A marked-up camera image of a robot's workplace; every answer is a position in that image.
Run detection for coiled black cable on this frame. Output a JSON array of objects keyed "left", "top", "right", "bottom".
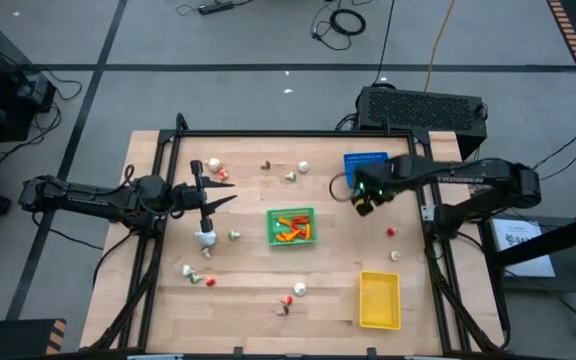
[{"left": 311, "top": 0, "right": 368, "bottom": 52}]

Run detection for green plastic basket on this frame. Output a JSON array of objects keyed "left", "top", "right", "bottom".
[{"left": 266, "top": 207, "right": 318, "bottom": 247}]

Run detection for black metal stand beam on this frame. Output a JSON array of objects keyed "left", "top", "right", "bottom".
[{"left": 492, "top": 209, "right": 576, "bottom": 271}]

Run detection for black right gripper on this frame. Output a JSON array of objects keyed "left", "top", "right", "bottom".
[{"left": 350, "top": 162, "right": 404, "bottom": 218}]

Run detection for straight black floor cable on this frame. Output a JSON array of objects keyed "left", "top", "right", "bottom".
[{"left": 371, "top": 0, "right": 397, "bottom": 86}]

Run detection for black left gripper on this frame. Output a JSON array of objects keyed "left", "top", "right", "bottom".
[{"left": 171, "top": 160, "right": 238, "bottom": 232}]

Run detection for yellow plastic basket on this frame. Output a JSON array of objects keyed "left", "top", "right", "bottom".
[{"left": 359, "top": 271, "right": 402, "bottom": 331}]

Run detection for black box hazard stripes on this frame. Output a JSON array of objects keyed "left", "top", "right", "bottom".
[{"left": 0, "top": 317, "right": 68, "bottom": 360}]

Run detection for large white garlic bulb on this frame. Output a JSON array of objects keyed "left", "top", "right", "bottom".
[{"left": 195, "top": 229, "right": 218, "bottom": 249}]

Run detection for white printed paper sheet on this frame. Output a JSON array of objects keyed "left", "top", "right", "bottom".
[{"left": 490, "top": 218, "right": 557, "bottom": 279}]

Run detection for black aluminium table frame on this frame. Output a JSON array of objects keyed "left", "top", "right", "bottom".
[{"left": 85, "top": 112, "right": 509, "bottom": 354}]

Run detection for black power strip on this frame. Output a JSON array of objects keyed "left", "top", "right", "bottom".
[{"left": 197, "top": 0, "right": 236, "bottom": 15}]

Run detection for yellow floor cable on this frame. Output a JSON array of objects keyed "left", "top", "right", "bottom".
[{"left": 423, "top": 0, "right": 457, "bottom": 94}]

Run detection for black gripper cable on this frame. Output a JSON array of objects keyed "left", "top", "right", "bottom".
[
  {"left": 120, "top": 163, "right": 139, "bottom": 187},
  {"left": 328, "top": 171, "right": 364, "bottom": 204}
]

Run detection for dark grey side table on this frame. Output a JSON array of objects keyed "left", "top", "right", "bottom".
[{"left": 477, "top": 214, "right": 576, "bottom": 296}]

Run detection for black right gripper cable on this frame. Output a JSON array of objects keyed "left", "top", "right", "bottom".
[{"left": 328, "top": 171, "right": 364, "bottom": 204}]

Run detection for blue plastic basket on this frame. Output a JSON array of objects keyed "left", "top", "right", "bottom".
[{"left": 342, "top": 151, "right": 390, "bottom": 189}]

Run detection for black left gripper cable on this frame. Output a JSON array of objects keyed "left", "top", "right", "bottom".
[{"left": 120, "top": 163, "right": 139, "bottom": 187}]

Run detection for black computer tower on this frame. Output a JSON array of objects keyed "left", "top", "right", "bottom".
[{"left": 356, "top": 85, "right": 488, "bottom": 161}]

